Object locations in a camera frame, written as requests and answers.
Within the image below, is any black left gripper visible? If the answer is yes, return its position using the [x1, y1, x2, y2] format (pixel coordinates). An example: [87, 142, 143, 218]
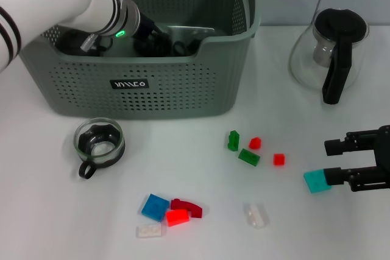
[135, 13, 167, 41]

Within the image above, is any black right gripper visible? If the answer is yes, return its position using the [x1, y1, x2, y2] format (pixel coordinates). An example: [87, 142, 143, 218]
[323, 124, 390, 193]

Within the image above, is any glass teacup black collar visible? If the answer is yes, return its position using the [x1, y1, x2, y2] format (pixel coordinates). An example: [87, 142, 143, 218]
[172, 25, 216, 57]
[73, 118, 126, 180]
[133, 33, 173, 57]

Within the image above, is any grey perforated storage basket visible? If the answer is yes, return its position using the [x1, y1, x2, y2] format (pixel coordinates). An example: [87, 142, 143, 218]
[16, 0, 262, 121]

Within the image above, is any teal square plate brick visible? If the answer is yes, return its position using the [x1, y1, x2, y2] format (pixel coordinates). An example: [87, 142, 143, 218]
[303, 169, 332, 194]

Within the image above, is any black clay teapot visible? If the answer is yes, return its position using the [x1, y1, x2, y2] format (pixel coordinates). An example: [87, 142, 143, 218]
[56, 28, 107, 57]

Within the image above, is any flat green toy brick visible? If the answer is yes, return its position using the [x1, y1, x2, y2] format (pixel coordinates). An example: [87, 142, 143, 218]
[238, 148, 261, 166]

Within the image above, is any glass pitcher black lid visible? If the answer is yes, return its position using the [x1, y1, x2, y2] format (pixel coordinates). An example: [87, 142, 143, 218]
[288, 7, 370, 105]

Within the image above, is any translucent white toy brick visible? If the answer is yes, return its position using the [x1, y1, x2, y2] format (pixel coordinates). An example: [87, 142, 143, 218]
[243, 202, 271, 230]

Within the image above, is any tall green toy brick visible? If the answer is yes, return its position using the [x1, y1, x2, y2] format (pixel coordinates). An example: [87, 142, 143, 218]
[227, 130, 241, 152]

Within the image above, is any dark red curved brick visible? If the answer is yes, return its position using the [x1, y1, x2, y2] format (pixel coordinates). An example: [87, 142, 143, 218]
[170, 198, 204, 219]

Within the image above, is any bright red toy brick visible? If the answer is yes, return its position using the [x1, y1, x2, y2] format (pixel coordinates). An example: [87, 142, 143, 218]
[166, 209, 190, 228]

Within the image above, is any blue square plate brick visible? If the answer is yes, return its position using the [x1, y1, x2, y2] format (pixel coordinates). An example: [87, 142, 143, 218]
[141, 193, 171, 222]

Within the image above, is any white two-stud plate brick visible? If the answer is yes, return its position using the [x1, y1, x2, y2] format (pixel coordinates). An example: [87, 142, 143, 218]
[136, 224, 165, 239]

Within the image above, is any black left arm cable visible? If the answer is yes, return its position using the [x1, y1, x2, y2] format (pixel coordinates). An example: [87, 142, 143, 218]
[79, 33, 114, 52]

